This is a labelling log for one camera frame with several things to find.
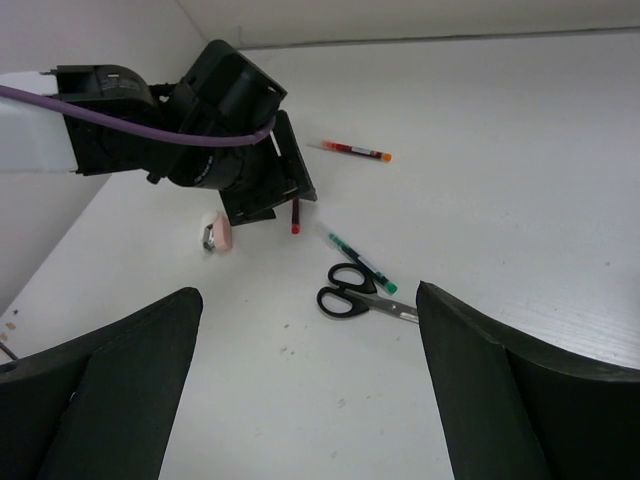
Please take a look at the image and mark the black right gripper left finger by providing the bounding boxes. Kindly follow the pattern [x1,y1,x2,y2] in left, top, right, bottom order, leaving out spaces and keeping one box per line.
[1,287,203,479]

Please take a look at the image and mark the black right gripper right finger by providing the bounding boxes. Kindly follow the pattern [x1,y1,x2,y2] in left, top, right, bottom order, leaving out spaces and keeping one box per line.
[416,282,639,479]

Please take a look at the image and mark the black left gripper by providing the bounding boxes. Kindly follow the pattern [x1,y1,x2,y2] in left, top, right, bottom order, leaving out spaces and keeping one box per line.
[147,40,318,226]

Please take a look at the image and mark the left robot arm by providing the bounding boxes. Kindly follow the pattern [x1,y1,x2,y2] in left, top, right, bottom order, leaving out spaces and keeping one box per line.
[1,40,317,225]

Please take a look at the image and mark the orange capped red pen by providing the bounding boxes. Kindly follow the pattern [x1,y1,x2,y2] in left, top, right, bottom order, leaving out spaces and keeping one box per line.
[306,140,392,163]

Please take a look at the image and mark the pink mini stapler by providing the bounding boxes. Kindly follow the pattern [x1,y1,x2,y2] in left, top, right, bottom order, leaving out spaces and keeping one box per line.
[201,211,233,252]

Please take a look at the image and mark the green pen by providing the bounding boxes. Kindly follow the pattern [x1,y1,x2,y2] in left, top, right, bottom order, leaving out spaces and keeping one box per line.
[315,223,398,295]

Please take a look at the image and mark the black handled scissors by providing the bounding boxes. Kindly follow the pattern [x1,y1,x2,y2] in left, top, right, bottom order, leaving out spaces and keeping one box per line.
[316,263,419,324]

